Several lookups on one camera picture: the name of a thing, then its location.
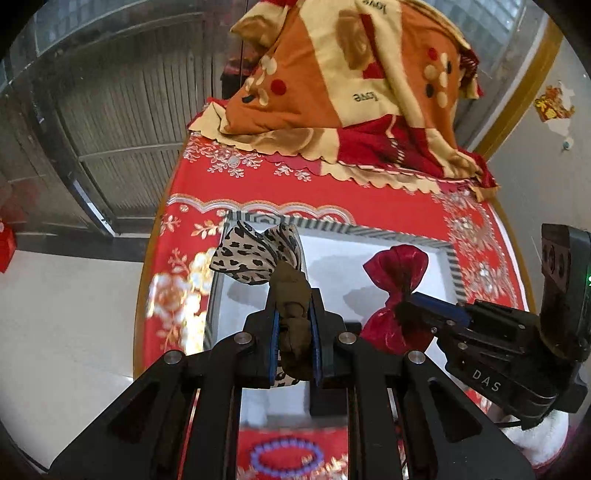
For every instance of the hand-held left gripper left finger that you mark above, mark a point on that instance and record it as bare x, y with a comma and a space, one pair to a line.
274, 342

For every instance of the yellow wooden door frame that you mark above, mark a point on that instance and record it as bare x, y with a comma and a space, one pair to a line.
521, 106

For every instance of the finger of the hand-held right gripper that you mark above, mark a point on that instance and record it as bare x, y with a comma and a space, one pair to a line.
438, 308
447, 336

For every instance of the leopard print hair bow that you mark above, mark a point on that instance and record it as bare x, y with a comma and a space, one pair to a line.
249, 258

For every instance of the red box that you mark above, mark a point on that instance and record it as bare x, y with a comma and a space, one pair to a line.
5, 244

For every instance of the red velvet hair bow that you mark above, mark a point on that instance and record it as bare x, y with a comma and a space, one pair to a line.
401, 267

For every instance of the red floral tablecloth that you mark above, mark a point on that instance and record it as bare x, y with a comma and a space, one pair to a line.
184, 184

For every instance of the white tray with striped rim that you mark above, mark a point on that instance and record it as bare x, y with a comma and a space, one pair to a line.
332, 258

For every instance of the red and gold wall decoration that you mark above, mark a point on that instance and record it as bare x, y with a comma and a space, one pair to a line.
554, 104

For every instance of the orange and red printed blanket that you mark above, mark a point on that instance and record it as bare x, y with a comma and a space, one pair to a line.
323, 92

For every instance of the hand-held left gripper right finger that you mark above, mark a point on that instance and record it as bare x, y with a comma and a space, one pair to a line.
316, 342

